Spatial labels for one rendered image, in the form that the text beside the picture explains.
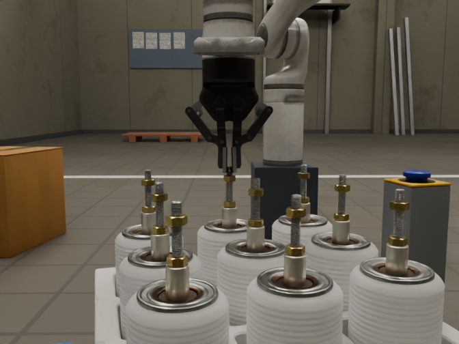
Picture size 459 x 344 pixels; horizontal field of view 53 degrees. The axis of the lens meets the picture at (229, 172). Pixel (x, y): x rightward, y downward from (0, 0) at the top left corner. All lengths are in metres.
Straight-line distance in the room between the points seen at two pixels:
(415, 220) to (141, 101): 8.52
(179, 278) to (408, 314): 0.23
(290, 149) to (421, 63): 8.79
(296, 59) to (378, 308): 0.69
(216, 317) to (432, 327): 0.22
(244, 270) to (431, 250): 0.33
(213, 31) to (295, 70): 0.43
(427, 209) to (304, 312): 0.36
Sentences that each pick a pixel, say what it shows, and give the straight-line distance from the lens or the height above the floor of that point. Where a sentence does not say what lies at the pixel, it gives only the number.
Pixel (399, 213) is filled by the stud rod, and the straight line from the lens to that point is 0.52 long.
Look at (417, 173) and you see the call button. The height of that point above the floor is 0.33.
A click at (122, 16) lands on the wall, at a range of 9.33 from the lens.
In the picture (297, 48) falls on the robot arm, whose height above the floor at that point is 0.56.
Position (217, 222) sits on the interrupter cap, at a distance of 0.71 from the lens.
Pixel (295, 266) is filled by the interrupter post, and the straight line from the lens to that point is 0.46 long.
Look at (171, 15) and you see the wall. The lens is 9.20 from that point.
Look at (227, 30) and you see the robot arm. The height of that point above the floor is 0.53.
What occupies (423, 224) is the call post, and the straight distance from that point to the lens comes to 0.75.
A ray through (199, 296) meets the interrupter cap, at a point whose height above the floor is 0.25.
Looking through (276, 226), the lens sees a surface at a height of 0.25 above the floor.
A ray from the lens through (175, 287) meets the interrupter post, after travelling 0.43.
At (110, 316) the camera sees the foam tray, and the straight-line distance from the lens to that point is 0.59.
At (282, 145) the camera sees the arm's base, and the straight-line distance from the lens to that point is 1.04.
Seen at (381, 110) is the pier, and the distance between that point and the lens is 9.29.
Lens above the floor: 0.42
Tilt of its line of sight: 7 degrees down
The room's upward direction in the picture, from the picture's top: straight up
